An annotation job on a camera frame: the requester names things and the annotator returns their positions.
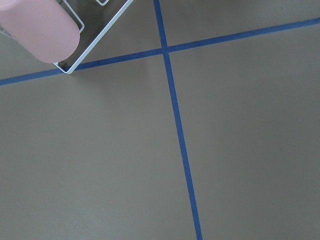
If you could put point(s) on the salmon pink cup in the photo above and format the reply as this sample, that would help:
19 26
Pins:
42 27

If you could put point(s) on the white wire cup rack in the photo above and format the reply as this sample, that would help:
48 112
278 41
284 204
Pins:
94 19

